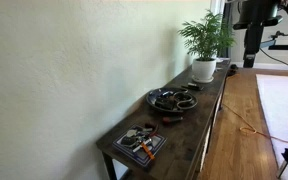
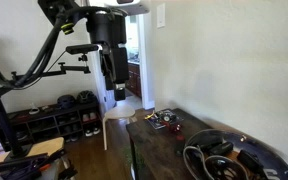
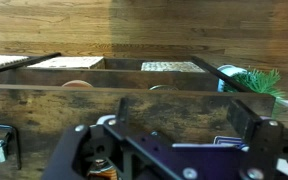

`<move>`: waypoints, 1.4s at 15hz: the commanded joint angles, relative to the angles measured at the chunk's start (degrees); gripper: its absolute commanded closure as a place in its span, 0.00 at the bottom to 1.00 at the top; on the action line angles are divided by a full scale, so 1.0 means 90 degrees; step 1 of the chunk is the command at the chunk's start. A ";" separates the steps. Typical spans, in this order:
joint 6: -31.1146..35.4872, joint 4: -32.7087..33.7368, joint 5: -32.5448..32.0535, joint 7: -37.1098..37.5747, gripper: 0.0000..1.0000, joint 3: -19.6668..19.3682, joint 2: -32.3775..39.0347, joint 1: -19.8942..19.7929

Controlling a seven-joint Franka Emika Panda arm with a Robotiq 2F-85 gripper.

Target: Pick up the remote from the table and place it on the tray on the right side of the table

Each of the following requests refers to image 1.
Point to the green potted plant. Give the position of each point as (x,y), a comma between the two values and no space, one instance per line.
(207,38)

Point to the small black device on table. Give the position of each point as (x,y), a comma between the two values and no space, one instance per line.
(193,86)

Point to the white rug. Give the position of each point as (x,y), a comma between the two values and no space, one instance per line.
(273,94)

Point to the dark wooden console table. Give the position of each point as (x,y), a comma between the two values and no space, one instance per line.
(179,157)

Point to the black object on floor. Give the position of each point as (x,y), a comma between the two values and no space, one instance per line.
(233,70)

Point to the round dark tray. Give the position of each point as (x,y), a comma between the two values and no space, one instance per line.
(173,100)

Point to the white plant pot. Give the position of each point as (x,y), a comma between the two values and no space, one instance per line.
(202,71)

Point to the orange handled tool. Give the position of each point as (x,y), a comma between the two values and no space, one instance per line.
(149,153)

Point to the black camera bar on stand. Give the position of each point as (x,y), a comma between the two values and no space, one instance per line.
(255,15)

